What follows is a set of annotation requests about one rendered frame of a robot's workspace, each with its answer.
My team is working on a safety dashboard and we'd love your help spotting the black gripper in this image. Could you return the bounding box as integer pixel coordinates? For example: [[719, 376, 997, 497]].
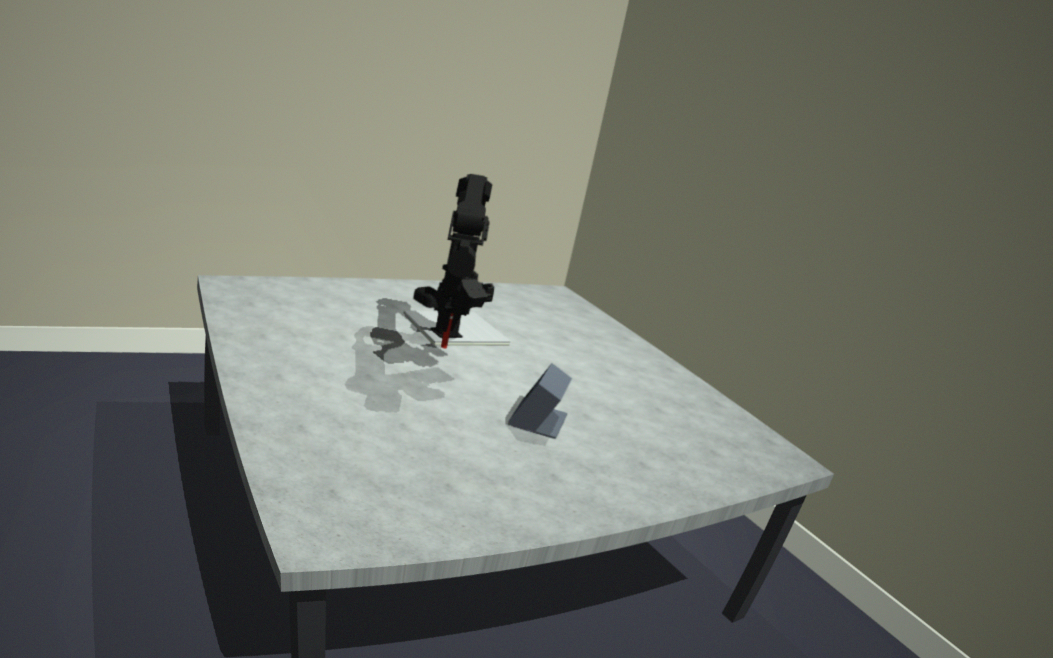
[[413, 264, 466, 332]]

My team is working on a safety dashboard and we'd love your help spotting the dark red peg with white band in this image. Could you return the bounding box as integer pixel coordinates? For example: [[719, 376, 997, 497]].
[[441, 313, 454, 348]]

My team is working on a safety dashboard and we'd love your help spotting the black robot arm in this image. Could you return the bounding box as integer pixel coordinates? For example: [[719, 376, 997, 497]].
[[448, 174, 494, 316]]

